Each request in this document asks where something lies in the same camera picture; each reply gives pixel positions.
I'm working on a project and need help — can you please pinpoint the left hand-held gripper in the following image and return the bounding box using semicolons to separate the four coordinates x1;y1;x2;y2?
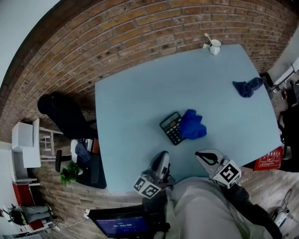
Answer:
133;151;176;199

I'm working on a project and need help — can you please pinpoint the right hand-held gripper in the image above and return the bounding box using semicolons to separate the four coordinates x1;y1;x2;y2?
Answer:
195;149;242;190

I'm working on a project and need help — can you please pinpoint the black calculator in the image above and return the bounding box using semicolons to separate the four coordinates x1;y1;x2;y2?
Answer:
159;111;187;146

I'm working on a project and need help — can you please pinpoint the bright blue cloth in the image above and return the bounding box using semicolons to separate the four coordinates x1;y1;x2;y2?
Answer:
179;108;207;140

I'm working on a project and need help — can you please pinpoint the person's right forearm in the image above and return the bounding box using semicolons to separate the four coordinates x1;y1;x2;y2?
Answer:
219;182;284;239

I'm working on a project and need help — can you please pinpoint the person's left forearm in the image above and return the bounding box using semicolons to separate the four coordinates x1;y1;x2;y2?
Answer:
142;186;171;233

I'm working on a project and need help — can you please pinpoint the dark navy cloth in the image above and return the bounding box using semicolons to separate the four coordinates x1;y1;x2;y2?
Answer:
232;77;264;98

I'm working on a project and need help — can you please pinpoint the person's grey sweatshirt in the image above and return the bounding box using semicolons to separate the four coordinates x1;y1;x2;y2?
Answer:
163;176;274;239

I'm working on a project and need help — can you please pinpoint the red box with white print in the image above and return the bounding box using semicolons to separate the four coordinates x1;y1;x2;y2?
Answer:
253;146;284;171

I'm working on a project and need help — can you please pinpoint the black tablet with timer screen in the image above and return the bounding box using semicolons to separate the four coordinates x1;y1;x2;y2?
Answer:
88;205;150;239

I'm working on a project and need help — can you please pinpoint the grey-blue garment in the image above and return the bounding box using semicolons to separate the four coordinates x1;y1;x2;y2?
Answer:
74;139;92;164

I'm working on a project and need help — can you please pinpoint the white round device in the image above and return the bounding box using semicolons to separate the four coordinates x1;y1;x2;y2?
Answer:
272;209;292;229

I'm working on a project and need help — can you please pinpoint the green potted plant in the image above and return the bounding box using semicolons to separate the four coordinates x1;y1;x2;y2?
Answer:
59;161;81;185

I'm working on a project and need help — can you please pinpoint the black high-back office chair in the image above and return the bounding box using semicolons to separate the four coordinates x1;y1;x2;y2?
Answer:
37;92;107;190

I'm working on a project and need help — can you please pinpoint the white enamel mug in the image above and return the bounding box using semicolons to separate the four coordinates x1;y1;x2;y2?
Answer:
209;39;222;56

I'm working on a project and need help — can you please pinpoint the red cabinet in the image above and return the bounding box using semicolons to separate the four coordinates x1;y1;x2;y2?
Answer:
13;183;36;207

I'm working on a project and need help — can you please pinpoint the white cabinet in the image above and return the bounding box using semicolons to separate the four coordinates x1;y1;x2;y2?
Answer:
11;118;42;185

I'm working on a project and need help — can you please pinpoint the black cable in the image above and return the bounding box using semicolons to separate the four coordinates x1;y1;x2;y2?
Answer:
281;188;294;211

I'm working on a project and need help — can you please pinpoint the white charger cable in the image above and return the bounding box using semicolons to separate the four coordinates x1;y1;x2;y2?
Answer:
55;205;91;231

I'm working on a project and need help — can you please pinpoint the metal desk frame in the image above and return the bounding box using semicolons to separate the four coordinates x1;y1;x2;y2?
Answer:
270;63;299;93

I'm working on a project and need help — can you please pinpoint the white stool frame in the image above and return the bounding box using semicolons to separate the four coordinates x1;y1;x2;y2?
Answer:
38;127;64;162

